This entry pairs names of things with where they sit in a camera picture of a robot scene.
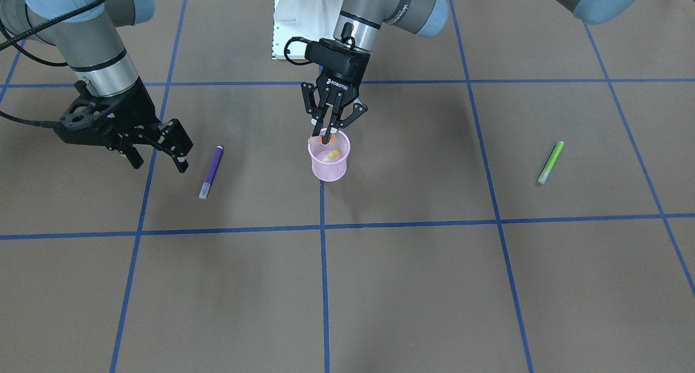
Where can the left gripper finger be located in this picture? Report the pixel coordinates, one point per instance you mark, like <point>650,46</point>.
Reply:
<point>337,110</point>
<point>319,108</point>

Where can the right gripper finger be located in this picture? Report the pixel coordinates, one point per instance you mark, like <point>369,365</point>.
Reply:
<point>133,156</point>
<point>180,161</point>

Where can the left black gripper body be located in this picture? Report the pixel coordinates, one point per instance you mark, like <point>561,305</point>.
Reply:
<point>337,82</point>

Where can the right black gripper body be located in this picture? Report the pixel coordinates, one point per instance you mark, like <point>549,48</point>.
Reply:
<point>134,114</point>

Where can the yellow marker pen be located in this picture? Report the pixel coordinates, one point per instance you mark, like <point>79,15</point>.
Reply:
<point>331,156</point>

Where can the purple marker pen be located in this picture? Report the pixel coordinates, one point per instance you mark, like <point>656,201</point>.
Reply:
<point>211,172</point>

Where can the green marker pen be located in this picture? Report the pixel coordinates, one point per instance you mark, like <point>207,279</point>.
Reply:
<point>551,160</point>

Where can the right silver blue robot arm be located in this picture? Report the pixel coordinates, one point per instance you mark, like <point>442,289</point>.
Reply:
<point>85,32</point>

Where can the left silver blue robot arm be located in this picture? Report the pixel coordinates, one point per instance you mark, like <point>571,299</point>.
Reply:
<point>360,21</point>

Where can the pink mesh pen holder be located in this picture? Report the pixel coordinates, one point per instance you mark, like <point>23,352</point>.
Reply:
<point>329,172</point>

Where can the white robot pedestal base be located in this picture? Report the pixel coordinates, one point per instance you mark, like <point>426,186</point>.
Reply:
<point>311,19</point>

